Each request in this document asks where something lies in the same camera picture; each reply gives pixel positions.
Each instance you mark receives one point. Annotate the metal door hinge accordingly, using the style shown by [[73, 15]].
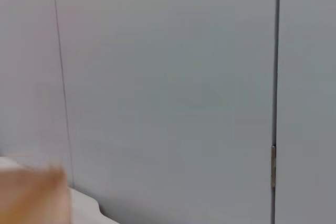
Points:
[[273, 166]]

